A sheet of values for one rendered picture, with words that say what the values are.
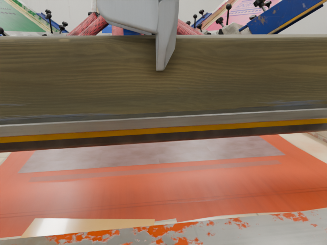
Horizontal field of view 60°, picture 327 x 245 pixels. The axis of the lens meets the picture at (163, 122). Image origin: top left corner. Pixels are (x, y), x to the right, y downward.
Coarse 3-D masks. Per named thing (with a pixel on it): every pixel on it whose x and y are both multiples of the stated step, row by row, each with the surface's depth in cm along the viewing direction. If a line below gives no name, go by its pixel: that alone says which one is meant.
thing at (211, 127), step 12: (300, 120) 29; (312, 120) 29; (324, 120) 30; (96, 132) 26; (108, 132) 26; (120, 132) 26; (132, 132) 26; (144, 132) 27; (156, 132) 27; (168, 132) 27
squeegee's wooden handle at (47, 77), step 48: (0, 48) 21; (48, 48) 22; (96, 48) 23; (144, 48) 23; (192, 48) 24; (240, 48) 24; (288, 48) 25; (0, 96) 23; (48, 96) 23; (96, 96) 24; (144, 96) 24; (192, 96) 25; (240, 96) 26; (288, 96) 27
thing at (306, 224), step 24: (264, 216) 19; (288, 216) 19; (312, 216) 19; (0, 240) 17; (24, 240) 17; (48, 240) 17; (72, 240) 17; (96, 240) 17; (120, 240) 17; (144, 240) 17; (168, 240) 17; (192, 240) 17; (216, 240) 17; (240, 240) 17; (264, 240) 17; (288, 240) 17; (312, 240) 17
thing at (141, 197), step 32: (32, 160) 37; (64, 160) 37; (96, 160) 37; (128, 160) 37; (0, 192) 29; (32, 192) 29; (64, 192) 29; (96, 192) 29; (128, 192) 29; (160, 192) 29; (0, 224) 24
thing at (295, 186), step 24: (168, 144) 42; (192, 144) 42; (216, 144) 42; (240, 144) 42; (264, 144) 42; (288, 144) 42; (264, 168) 34; (288, 168) 34; (312, 168) 34; (168, 192) 29; (192, 192) 29; (216, 192) 29; (240, 192) 29; (264, 192) 29; (288, 192) 29; (312, 192) 28; (192, 216) 25
